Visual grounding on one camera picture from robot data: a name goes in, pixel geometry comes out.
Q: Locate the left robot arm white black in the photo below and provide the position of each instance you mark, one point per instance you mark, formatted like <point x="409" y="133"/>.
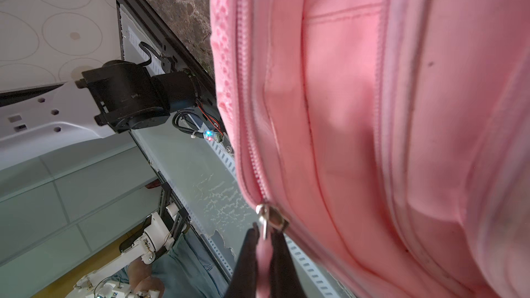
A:
<point x="115" y="98"/>

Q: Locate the pink backpack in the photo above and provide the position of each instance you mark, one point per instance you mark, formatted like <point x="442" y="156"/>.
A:
<point x="392" y="135"/>

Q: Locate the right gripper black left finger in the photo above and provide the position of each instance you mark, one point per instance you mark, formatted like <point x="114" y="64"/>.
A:
<point x="245" y="277"/>

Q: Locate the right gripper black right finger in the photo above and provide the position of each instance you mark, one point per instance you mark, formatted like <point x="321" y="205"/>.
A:
<point x="284" y="280"/>

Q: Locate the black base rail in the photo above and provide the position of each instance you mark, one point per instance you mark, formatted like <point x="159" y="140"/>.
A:
<point x="197" y="175"/>

